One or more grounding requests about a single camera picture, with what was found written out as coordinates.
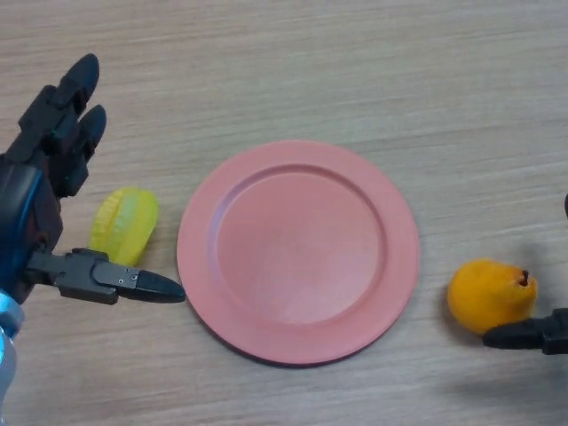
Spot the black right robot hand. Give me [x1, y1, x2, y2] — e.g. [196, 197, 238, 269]
[482, 193, 568, 356]

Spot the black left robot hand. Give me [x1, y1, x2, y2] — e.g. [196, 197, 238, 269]
[0, 52, 186, 307]

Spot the yellow pear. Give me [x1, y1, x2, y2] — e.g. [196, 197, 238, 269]
[446, 257, 540, 335]

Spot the pink round plate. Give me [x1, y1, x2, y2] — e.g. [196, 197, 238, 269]
[176, 139, 421, 368]

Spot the yellow-green starfruit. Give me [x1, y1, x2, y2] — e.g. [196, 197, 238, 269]
[88, 186, 160, 267]

